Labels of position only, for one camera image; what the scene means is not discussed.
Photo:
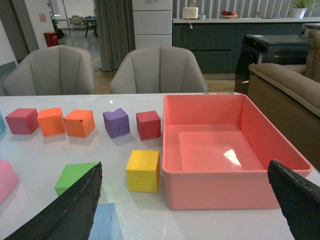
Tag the small teal bowl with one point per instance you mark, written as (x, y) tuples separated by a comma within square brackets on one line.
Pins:
[(202, 17)]

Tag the light blue foam block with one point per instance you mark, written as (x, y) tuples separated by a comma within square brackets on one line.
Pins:
[(105, 223)]

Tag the white toaster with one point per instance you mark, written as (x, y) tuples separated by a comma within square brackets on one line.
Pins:
[(191, 12)]

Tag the grey chair right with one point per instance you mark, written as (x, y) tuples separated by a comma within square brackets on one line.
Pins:
[(158, 70)]

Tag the orange foam block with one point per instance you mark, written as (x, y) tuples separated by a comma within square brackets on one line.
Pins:
[(79, 123), (51, 121)]

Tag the potted plant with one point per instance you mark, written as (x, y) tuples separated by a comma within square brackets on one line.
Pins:
[(298, 8)]

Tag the magenta foam block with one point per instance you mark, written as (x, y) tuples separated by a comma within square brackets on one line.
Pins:
[(23, 121)]

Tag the red box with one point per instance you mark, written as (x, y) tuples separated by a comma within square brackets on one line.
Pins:
[(51, 39)]

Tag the teal plastic bin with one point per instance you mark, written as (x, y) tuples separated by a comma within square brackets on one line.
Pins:
[(2, 123)]

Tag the grey chair left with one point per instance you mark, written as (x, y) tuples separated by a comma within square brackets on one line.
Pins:
[(52, 71)]

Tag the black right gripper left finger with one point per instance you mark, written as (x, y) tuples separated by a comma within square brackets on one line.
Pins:
[(68, 217)]

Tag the grey curtain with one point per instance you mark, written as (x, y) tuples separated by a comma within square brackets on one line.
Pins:
[(115, 27)]

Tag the red foam block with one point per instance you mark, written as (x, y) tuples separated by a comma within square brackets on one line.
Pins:
[(148, 125)]

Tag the white drawer cabinet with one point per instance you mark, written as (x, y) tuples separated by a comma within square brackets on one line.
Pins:
[(152, 23)]

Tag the black appliance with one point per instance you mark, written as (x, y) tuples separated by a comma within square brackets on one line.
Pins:
[(277, 49)]

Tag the dark grey counter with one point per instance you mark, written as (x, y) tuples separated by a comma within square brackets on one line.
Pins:
[(216, 42)]

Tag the yellow foam block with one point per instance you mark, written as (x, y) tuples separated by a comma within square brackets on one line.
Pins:
[(143, 171)]

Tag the beige sofa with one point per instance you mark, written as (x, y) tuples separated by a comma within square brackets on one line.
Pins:
[(289, 96)]

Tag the light pink foam block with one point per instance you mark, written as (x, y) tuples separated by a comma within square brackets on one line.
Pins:
[(8, 179)]

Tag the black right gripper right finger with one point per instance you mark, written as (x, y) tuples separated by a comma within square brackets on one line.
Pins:
[(299, 200)]

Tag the fruit bowl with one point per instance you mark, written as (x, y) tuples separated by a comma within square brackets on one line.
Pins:
[(229, 14)]

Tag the grey chair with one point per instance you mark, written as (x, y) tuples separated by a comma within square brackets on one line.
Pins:
[(52, 71), (158, 70)]

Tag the green foam block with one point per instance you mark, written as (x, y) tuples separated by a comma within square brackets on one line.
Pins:
[(70, 174)]

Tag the pink plastic bin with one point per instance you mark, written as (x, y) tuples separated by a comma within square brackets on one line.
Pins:
[(216, 152)]

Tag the purple foam block notched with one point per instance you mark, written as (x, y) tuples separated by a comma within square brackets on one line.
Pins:
[(116, 123)]

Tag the orange foam block left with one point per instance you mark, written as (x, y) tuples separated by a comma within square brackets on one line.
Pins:
[(51, 121)]

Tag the orange foam block right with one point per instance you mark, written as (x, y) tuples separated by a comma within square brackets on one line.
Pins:
[(79, 123)]

